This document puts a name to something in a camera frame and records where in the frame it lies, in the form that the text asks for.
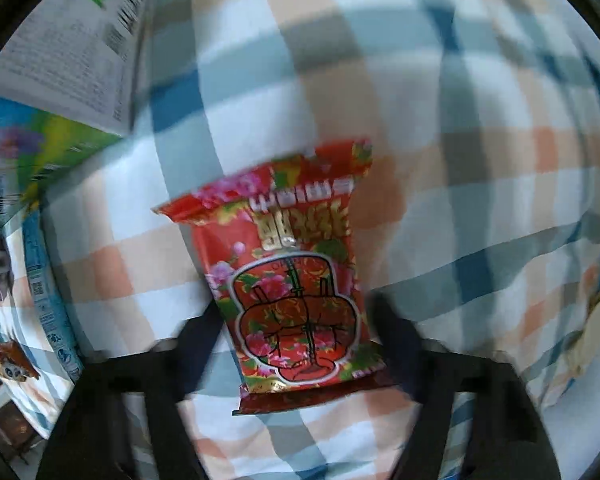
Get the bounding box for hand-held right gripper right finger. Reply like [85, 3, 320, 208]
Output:
[369, 291, 563, 480]

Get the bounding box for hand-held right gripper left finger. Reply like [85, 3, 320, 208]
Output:
[36, 301, 227, 480]

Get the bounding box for red floral snack packet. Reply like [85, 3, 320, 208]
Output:
[151, 138, 387, 416]

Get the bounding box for blue cat-print bag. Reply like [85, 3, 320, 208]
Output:
[0, 199, 84, 440]

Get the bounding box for plaid checkered bedsheet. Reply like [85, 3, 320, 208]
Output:
[10, 0, 600, 480]

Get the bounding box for white printed carton box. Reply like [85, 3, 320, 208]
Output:
[0, 0, 162, 211]

